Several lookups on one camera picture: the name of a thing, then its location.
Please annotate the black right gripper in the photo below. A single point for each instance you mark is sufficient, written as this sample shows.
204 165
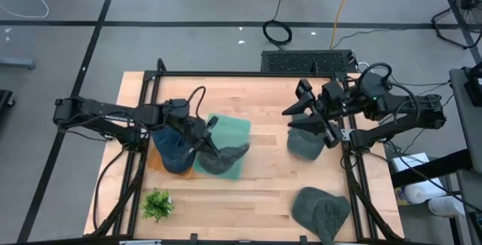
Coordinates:
339 100

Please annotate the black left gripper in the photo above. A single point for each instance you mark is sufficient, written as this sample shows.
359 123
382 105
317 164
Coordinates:
182 118

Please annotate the dark green cap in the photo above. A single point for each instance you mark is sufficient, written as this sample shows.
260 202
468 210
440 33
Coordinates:
320 211
305 149
226 162

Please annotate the dark blue cap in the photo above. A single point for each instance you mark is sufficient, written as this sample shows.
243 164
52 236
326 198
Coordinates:
169 154

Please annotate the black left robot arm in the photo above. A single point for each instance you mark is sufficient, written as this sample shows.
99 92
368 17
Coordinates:
109 111

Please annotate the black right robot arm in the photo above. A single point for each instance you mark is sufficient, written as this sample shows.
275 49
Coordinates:
410 103

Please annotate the green mat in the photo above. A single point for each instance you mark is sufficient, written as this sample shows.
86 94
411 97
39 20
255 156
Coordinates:
233 132

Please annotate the black perforated box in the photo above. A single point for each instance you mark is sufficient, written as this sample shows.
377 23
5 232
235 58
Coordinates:
301 61

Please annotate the small green plant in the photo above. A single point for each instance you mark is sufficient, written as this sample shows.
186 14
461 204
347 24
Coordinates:
157 204

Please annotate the white cardboard box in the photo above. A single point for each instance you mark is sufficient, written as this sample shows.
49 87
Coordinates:
408 161

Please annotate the black desk beam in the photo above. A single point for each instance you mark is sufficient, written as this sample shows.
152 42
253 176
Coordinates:
433 167

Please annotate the white paper towel roll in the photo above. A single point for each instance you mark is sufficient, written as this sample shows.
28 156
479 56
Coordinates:
425 191

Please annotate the grey desk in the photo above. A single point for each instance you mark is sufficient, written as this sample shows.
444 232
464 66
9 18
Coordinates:
467 124

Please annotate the white plastic container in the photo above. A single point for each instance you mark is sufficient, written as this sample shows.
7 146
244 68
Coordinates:
446 206

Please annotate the black box device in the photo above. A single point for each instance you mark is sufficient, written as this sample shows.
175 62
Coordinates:
475 86

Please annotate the grey stand foot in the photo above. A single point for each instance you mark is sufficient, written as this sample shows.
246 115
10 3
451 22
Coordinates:
17 63

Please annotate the black aluminium frame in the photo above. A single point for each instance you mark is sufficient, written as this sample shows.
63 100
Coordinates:
241 74

